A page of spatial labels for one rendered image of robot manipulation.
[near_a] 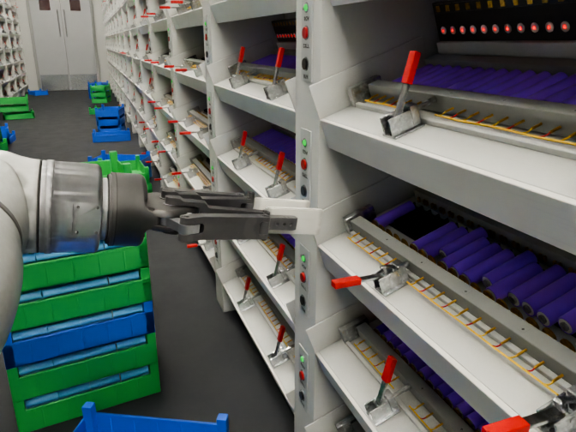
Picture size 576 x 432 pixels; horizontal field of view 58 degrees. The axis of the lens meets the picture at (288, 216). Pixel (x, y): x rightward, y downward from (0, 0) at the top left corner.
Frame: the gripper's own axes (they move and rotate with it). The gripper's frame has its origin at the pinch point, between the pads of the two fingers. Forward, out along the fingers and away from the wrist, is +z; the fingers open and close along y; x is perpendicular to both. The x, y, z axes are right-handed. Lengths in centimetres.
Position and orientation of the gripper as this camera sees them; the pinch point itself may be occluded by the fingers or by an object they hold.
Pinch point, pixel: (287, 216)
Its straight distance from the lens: 60.5
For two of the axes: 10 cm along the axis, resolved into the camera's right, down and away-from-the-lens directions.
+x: 1.5, -9.6, -2.5
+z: 9.2, 0.4, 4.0
